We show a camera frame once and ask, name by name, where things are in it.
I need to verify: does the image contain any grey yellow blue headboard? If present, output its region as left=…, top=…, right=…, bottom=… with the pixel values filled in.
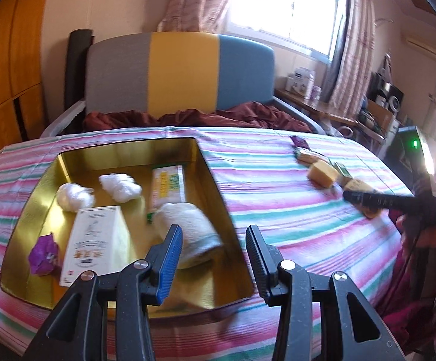
left=84, top=32, right=275, bottom=117

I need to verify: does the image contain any white box on table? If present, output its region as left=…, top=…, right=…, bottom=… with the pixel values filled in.
left=291, top=67, right=315, bottom=99

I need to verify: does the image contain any green essential oil box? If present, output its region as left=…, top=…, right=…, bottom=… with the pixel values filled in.
left=331, top=162, right=353, bottom=187

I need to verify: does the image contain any yellow sponge block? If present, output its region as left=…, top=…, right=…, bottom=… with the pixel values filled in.
left=307, top=160, right=338, bottom=188

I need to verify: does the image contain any large yellow sponge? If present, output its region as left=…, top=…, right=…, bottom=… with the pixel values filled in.
left=343, top=178, right=382, bottom=219

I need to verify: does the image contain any purple snack packet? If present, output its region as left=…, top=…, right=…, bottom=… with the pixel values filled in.
left=28, top=233, right=60, bottom=276

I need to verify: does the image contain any gold metal tray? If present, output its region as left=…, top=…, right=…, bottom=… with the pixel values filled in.
left=0, top=138, right=255, bottom=317

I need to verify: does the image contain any dark red blanket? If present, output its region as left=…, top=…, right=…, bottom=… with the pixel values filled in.
left=83, top=101, right=312, bottom=133

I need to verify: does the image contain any green wrapped cracker pack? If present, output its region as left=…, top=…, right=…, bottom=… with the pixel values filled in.
left=294, top=147, right=330, bottom=165

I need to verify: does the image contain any white towel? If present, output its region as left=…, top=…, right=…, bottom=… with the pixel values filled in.
left=152, top=202, right=224, bottom=270

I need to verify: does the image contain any cardboard box shelf clutter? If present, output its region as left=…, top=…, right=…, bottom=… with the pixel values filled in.
left=357, top=53, right=404, bottom=153

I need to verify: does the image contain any purple packet on bed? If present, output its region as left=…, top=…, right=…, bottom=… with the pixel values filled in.
left=290, top=135, right=310, bottom=149

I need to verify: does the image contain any orange wooden wardrobe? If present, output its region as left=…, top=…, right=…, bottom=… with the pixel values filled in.
left=0, top=0, right=48, bottom=150

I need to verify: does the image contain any grey bed frame rail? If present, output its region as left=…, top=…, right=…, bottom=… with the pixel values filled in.
left=270, top=96, right=326, bottom=135

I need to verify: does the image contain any pink striped curtain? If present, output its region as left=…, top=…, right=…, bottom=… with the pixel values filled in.
left=330, top=0, right=375, bottom=117

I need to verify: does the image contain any white yellow green box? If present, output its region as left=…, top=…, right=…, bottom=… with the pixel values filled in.
left=149, top=165, right=186, bottom=214

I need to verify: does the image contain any white tall paper box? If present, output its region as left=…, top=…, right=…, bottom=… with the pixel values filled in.
left=60, top=205, right=131, bottom=287

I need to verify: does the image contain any wooden side table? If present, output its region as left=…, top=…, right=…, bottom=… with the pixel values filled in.
left=274, top=89, right=357, bottom=127

